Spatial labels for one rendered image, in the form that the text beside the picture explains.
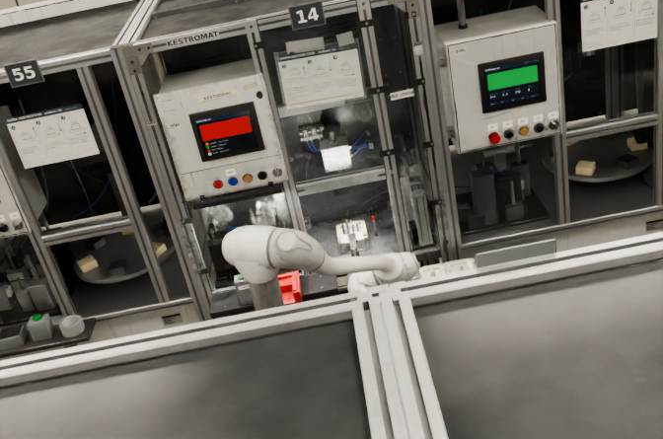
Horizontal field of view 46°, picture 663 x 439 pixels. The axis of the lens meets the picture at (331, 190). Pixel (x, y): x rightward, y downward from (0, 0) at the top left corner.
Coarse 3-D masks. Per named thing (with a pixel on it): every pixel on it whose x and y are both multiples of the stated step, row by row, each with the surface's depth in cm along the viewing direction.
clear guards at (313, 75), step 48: (384, 0) 279; (288, 48) 285; (336, 48) 286; (384, 48) 287; (288, 96) 293; (336, 96) 295; (288, 144) 302; (336, 144) 304; (240, 192) 311; (432, 192) 317; (432, 240) 327
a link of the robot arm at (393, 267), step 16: (352, 256) 271; (368, 256) 274; (384, 256) 278; (400, 256) 286; (320, 272) 257; (336, 272) 264; (352, 272) 270; (384, 272) 281; (400, 272) 282; (416, 272) 287
